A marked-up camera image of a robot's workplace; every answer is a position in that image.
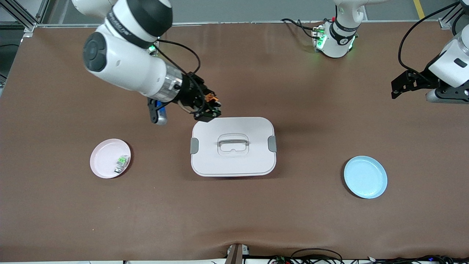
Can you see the pink round plate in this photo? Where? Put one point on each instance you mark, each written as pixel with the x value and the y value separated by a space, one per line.
pixel 102 163

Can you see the brown table mat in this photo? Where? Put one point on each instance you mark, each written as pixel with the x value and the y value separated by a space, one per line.
pixel 234 212

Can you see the aluminium frame post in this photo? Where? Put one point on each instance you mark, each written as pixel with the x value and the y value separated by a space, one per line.
pixel 449 16
pixel 22 16

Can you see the white lidded storage box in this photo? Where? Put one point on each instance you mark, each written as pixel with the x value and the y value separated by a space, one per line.
pixel 233 163

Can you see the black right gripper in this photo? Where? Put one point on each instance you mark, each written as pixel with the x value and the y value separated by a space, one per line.
pixel 190 92

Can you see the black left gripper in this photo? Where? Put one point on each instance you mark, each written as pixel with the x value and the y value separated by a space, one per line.
pixel 417 81

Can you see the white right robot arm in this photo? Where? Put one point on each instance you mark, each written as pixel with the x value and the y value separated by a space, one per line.
pixel 124 58

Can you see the metal table edge bracket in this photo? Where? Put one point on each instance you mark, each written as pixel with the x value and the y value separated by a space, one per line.
pixel 236 253

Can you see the green push-button switch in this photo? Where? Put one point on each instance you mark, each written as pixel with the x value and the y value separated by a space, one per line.
pixel 121 163

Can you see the aluminium table edge rail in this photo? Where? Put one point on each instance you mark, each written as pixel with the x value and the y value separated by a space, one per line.
pixel 238 23

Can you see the light blue round plate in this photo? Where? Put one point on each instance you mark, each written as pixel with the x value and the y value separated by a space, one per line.
pixel 365 177

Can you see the orange push-button switch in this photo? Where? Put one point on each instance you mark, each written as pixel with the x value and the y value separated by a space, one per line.
pixel 211 98

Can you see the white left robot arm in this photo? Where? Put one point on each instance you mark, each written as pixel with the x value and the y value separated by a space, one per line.
pixel 452 62

